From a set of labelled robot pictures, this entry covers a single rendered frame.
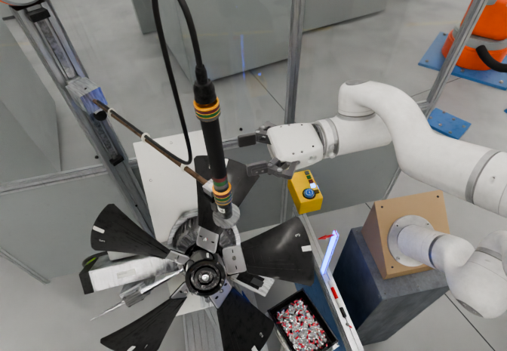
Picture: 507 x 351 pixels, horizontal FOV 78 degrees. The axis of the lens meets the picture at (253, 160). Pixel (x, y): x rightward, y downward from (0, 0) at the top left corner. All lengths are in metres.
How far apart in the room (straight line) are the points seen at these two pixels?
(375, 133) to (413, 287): 0.82
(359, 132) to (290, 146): 0.15
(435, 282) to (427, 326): 1.00
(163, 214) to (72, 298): 1.47
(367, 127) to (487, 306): 0.54
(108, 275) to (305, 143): 0.83
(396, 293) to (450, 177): 0.85
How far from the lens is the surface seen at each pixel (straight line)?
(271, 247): 1.06
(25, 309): 2.72
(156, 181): 1.19
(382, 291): 1.35
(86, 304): 2.52
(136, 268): 1.18
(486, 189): 0.56
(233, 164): 0.94
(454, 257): 1.09
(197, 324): 2.15
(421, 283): 1.41
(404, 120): 0.61
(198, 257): 0.98
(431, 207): 1.37
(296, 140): 0.65
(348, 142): 0.68
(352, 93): 0.65
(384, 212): 1.27
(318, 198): 1.31
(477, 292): 0.98
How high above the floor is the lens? 2.14
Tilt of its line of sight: 48 degrees down
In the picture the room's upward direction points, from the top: 3 degrees counter-clockwise
